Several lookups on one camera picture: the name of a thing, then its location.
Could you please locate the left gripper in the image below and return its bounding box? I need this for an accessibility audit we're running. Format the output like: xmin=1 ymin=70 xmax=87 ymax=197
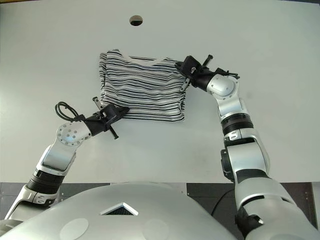
xmin=83 ymin=96 xmax=119 ymax=141

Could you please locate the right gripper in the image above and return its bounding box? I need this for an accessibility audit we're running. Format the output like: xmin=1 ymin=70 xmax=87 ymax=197
xmin=174 ymin=54 xmax=215 ymax=93

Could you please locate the striped T-shirt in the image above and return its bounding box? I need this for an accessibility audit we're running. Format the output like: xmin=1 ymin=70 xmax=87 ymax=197
xmin=97 ymin=49 xmax=188 ymax=123

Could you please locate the robot body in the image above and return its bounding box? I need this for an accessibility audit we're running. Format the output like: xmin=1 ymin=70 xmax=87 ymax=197
xmin=0 ymin=181 xmax=248 ymax=240

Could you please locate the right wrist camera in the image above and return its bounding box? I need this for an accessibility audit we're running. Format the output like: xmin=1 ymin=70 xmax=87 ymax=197
xmin=179 ymin=55 xmax=203 ymax=77

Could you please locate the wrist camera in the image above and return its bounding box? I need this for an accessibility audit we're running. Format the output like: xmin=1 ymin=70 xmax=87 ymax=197
xmin=100 ymin=104 xmax=121 ymax=125
xmin=179 ymin=55 xmax=203 ymax=77

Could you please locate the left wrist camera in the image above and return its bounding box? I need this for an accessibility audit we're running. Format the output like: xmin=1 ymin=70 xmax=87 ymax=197
xmin=100 ymin=104 xmax=121 ymax=125

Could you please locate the black cable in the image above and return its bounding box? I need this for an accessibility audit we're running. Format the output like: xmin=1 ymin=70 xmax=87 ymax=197
xmin=54 ymin=100 xmax=85 ymax=123
xmin=215 ymin=67 xmax=240 ymax=80

